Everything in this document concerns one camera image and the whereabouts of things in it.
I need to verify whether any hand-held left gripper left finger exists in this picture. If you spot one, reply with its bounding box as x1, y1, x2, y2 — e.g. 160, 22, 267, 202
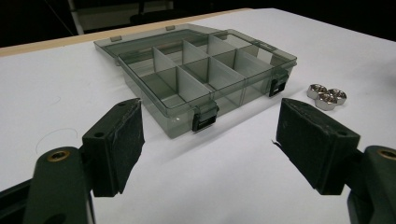
22, 97, 146, 224

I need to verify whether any white metal stand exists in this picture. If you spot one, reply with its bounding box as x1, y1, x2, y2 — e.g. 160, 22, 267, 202
66, 0, 86, 35

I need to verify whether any grey transparent compartment box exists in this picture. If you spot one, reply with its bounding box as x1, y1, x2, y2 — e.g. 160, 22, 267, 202
93, 23, 298, 139

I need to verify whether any silver hex nut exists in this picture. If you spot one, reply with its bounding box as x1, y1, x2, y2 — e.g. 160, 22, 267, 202
306, 83, 328, 100
327, 88, 347, 106
315, 92, 338, 112

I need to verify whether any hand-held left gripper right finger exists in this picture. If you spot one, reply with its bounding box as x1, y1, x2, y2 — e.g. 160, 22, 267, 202
276, 97, 396, 224

